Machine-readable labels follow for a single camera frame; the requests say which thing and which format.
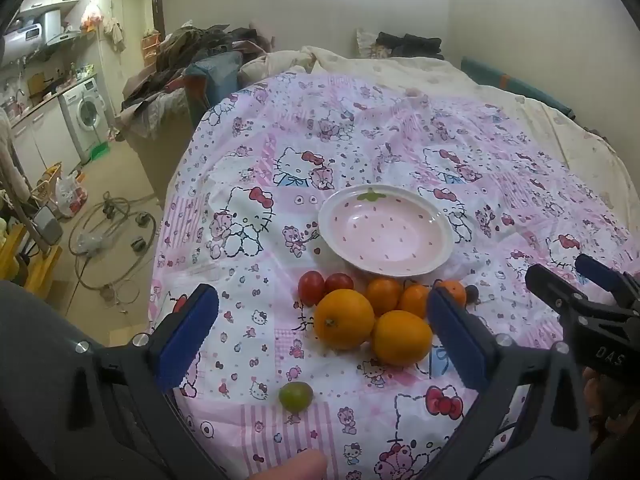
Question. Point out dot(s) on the yellow stool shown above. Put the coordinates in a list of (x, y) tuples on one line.
[(37, 265)]

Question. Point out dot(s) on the person's bare knee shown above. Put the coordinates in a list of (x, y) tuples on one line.
[(292, 467)]

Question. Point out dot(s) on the wicker basket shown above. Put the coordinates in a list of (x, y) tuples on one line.
[(47, 182)]

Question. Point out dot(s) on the dark wooden door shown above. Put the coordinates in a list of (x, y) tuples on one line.
[(157, 2)]

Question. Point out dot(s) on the white kitchen counter cabinet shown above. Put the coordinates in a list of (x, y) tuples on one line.
[(45, 140)]

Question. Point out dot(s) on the hanging orange bag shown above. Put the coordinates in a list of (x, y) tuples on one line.
[(91, 15)]

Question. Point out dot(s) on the large round orange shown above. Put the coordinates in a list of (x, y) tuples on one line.
[(344, 319)]

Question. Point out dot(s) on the large oval orange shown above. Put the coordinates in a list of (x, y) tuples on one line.
[(402, 337)]

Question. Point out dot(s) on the dark purple grape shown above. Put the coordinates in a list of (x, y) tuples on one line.
[(471, 292)]

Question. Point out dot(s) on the dark folded clothes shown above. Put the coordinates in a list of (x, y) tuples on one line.
[(410, 45)]

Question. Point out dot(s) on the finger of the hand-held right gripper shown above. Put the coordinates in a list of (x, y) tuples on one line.
[(555, 285), (605, 272)]

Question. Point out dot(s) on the white plastic bag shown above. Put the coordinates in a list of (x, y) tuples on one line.
[(70, 195)]

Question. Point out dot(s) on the silver range hood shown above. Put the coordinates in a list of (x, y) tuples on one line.
[(70, 39)]

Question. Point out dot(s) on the teal cushion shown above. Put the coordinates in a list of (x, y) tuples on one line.
[(520, 90)]

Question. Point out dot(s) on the person's right hand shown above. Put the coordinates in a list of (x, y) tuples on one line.
[(602, 410)]

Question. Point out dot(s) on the beige sofa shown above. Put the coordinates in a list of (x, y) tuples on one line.
[(155, 150)]

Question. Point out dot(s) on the white washing machine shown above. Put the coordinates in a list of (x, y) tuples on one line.
[(85, 110)]

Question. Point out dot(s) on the pink strawberry print plate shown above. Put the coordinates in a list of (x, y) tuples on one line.
[(385, 230)]

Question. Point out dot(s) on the green grape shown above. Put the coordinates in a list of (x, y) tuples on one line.
[(296, 396)]

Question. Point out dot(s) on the green dustpan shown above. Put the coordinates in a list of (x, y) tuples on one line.
[(99, 151)]

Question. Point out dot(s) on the pink shelf rack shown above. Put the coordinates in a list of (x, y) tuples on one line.
[(151, 47)]

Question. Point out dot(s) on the small tangerine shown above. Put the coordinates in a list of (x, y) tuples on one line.
[(456, 292), (384, 294), (414, 300)]

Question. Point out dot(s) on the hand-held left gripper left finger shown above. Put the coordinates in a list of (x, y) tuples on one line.
[(187, 340)]

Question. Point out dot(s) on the pile of dark clothes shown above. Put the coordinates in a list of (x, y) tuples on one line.
[(200, 45)]

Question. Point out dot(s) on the printed pillow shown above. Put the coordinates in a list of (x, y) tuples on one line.
[(370, 42)]

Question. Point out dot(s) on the blue cloth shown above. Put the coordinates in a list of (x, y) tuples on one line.
[(215, 75)]

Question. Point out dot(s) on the hanging towel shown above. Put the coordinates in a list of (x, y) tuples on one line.
[(115, 35)]

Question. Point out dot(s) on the pink cartoon printed blanket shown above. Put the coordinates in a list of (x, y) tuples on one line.
[(250, 170)]

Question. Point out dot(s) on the red cherry tomato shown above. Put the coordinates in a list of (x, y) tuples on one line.
[(340, 282), (311, 287)]

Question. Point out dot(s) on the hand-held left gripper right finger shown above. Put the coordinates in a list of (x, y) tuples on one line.
[(460, 340)]

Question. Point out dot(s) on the white water heater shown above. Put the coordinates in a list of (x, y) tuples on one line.
[(22, 37)]

